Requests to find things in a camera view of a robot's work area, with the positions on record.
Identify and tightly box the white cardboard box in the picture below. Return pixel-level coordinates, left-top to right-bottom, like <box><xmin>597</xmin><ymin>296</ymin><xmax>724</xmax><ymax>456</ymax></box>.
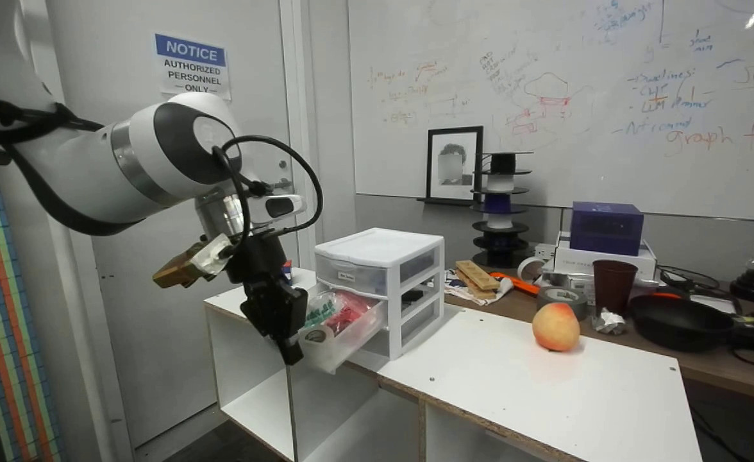
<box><xmin>554</xmin><ymin>238</ymin><xmax>660</xmax><ymax>284</ymax></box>

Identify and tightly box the white shelf table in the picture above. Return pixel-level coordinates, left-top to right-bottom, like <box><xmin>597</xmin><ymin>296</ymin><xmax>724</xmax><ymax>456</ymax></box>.
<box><xmin>202</xmin><ymin>267</ymin><xmax>705</xmax><ymax>462</ymax></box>

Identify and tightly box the orange handled tool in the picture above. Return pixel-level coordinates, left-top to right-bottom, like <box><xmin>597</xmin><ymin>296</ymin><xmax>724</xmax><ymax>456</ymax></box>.
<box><xmin>488</xmin><ymin>270</ymin><xmax>545</xmax><ymax>297</ymax></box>

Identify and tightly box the grey round bowl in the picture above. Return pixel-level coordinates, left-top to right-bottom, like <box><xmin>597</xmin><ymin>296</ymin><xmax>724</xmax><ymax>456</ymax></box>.
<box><xmin>539</xmin><ymin>284</ymin><xmax>593</xmax><ymax>315</ymax></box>

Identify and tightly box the clear plastic drawer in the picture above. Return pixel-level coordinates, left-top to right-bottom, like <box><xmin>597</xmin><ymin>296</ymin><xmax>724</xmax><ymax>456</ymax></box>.
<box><xmin>292</xmin><ymin>284</ymin><xmax>388</xmax><ymax>377</ymax></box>

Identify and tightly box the wrist mounted camera box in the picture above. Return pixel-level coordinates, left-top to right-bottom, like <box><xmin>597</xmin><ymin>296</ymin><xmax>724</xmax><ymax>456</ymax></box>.
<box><xmin>151</xmin><ymin>233</ymin><xmax>237</xmax><ymax>291</ymax></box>

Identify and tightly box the wooden brush block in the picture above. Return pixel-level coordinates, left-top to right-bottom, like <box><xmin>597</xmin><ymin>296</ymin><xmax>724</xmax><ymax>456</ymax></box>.
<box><xmin>452</xmin><ymin>256</ymin><xmax>502</xmax><ymax>297</ymax></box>

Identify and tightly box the dark red cup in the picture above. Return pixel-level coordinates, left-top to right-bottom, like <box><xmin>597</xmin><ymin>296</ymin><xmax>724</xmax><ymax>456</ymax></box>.
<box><xmin>593</xmin><ymin>260</ymin><xmax>638</xmax><ymax>318</ymax></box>

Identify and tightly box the black frying pan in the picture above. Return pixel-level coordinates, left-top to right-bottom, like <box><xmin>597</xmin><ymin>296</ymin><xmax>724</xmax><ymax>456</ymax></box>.
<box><xmin>629</xmin><ymin>293</ymin><xmax>738</xmax><ymax>355</ymax></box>

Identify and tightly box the blue white notice sign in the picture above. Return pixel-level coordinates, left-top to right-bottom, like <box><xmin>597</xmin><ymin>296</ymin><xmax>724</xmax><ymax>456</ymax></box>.
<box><xmin>151</xmin><ymin>31</ymin><xmax>234</xmax><ymax>101</ymax></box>

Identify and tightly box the white pvc pole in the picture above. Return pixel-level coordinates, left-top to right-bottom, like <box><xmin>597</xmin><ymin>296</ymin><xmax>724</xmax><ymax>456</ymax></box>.
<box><xmin>0</xmin><ymin>0</ymin><xmax>134</xmax><ymax>462</ymax></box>

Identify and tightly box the purple box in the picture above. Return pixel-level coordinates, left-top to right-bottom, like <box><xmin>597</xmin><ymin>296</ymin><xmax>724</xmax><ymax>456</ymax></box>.
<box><xmin>570</xmin><ymin>201</ymin><xmax>646</xmax><ymax>256</ymax></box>

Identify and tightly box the crumpled white wrapper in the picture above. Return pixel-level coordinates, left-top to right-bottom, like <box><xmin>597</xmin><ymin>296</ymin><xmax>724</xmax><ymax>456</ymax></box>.
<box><xmin>595</xmin><ymin>305</ymin><xmax>632</xmax><ymax>337</ymax></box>

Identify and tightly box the orange peach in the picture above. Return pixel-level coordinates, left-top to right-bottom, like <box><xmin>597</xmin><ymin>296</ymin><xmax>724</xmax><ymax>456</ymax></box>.
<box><xmin>530</xmin><ymin>300</ymin><xmax>582</xmax><ymax>355</ymax></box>

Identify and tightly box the colourful striped panel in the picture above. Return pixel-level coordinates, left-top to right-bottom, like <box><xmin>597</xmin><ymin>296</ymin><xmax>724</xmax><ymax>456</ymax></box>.
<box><xmin>0</xmin><ymin>80</ymin><xmax>62</xmax><ymax>462</ymax></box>

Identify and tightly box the whiteboard with writing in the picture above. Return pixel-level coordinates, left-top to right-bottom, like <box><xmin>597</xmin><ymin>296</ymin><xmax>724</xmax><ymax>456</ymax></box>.
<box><xmin>347</xmin><ymin>0</ymin><xmax>754</xmax><ymax>226</ymax></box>

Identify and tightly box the black framed picture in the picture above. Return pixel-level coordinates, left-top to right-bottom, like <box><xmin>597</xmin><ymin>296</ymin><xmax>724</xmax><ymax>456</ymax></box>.
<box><xmin>423</xmin><ymin>125</ymin><xmax>486</xmax><ymax>205</ymax></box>

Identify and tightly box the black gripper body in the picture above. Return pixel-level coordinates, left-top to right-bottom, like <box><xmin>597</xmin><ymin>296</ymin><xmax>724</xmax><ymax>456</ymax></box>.
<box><xmin>227</xmin><ymin>233</ymin><xmax>312</xmax><ymax>343</ymax></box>

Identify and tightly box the black spool stack stand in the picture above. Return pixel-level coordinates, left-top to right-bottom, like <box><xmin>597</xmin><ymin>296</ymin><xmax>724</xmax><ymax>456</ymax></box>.
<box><xmin>470</xmin><ymin>149</ymin><xmax>534</xmax><ymax>270</ymax></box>

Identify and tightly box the white plastic drawer unit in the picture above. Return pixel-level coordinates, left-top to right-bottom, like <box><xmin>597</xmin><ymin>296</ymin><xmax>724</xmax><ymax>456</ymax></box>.
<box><xmin>312</xmin><ymin>226</ymin><xmax>447</xmax><ymax>360</ymax></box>

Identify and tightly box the bag with red contents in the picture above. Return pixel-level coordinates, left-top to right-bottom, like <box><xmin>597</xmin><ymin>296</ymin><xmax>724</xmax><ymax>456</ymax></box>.
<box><xmin>328</xmin><ymin>293</ymin><xmax>373</xmax><ymax>339</ymax></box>

